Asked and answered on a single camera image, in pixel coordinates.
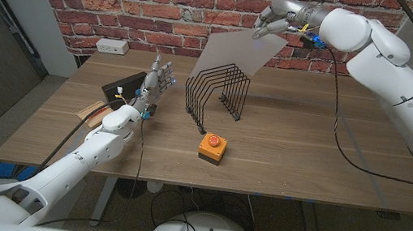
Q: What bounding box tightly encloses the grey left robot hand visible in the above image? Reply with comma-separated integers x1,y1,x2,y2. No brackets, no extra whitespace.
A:
127,50,181,118

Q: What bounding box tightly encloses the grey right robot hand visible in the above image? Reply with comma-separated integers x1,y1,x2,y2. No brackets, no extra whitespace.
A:
251,0,333,50

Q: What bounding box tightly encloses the white paper file sheet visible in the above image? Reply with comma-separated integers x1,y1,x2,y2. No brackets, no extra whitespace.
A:
189,19,290,91

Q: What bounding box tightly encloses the black rectangular box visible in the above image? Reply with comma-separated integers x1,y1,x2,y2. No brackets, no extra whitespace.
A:
100,65,148,109

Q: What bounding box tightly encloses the white power outlet strip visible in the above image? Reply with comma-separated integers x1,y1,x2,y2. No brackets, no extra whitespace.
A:
94,36,131,58

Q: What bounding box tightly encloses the brown cardboard piece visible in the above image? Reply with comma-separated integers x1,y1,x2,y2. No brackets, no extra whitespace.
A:
74,96,111,130

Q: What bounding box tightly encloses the red brick print backdrop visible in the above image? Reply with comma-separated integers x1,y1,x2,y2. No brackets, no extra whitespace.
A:
13,0,413,106

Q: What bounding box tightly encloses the orange emergency stop button box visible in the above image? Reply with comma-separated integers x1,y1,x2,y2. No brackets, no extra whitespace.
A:
196,130,230,167

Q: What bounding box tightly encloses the white round table column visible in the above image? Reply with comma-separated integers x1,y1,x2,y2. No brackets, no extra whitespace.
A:
145,180,165,195

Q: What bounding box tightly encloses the white table leg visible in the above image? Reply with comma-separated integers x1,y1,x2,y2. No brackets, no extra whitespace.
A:
88,173,119,230

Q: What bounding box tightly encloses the grey table leg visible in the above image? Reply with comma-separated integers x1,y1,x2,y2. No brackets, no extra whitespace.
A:
298,200,329,231

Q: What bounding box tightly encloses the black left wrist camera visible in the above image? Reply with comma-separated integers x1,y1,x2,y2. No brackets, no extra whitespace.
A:
144,101,158,118

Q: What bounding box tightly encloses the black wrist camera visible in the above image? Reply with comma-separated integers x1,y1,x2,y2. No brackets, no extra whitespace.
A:
298,31,329,52
144,101,158,118

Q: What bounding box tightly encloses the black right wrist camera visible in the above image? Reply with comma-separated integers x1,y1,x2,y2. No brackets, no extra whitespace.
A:
298,31,329,52

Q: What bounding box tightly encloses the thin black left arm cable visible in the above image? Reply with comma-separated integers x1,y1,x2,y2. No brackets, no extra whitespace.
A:
34,103,149,231

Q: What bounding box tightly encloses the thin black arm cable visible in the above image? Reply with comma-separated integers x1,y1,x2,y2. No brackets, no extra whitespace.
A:
34,103,149,231
306,46,413,193

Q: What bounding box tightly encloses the black wire file holder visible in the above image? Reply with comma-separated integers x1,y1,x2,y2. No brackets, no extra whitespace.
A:
178,57,253,141

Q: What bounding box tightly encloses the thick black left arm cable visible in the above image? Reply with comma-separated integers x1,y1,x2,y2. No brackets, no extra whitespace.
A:
31,87,127,191

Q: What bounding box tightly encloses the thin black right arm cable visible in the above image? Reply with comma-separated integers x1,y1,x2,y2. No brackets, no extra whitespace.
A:
306,46,413,193

